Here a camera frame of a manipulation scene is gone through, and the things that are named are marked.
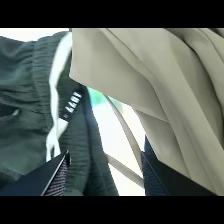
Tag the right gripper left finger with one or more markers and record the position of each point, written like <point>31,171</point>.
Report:
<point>36,181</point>

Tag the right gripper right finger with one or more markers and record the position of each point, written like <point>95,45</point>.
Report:
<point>166,181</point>

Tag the dark green pants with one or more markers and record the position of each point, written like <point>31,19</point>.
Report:
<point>25,83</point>

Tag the khaki garment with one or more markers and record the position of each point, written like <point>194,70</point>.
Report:
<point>166,73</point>

